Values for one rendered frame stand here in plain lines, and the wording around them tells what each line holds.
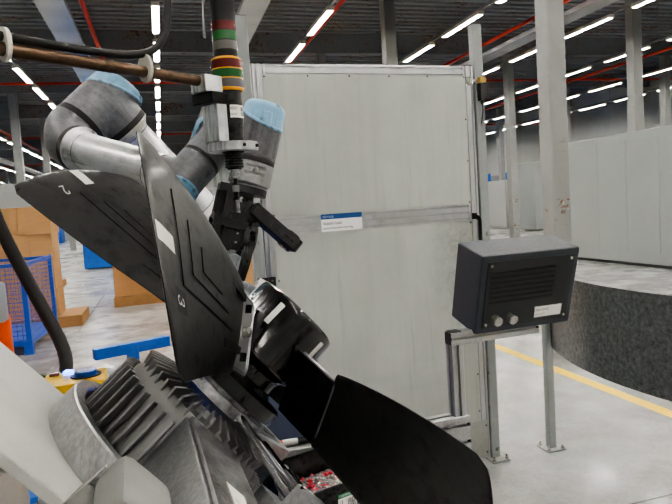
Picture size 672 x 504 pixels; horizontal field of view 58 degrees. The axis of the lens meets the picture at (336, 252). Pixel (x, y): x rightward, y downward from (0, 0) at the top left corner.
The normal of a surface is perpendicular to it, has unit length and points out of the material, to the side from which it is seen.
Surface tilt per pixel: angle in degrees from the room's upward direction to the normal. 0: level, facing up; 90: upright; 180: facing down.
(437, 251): 90
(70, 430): 50
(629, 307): 90
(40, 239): 90
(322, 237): 90
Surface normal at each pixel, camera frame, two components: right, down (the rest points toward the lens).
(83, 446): -0.27, -0.48
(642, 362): -0.93, 0.09
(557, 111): 0.28, 0.06
